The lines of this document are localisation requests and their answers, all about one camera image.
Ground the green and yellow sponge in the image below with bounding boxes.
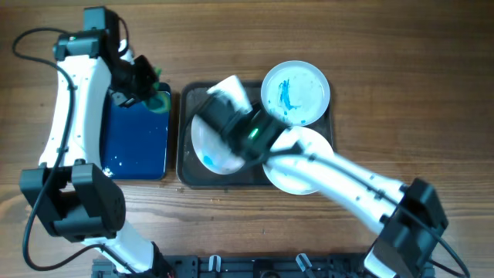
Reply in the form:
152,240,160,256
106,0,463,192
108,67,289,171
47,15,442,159
141,66,171,114

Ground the white plate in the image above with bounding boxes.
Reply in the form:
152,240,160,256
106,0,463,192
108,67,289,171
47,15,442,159
261,60,330,126
191,115,245,175
262,126,333,195

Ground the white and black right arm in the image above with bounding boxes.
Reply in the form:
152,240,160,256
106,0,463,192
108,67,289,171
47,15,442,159
194,93,448,277

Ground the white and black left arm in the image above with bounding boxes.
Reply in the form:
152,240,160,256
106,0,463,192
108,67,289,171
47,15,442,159
19,6,174,277

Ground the black tray with blue water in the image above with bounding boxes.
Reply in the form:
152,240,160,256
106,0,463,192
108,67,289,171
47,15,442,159
100,83,171,180

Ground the dark brown serving tray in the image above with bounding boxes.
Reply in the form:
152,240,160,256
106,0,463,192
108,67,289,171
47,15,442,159
176,81,336,189

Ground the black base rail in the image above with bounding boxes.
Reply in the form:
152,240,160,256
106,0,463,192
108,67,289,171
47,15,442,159
91,253,435,278

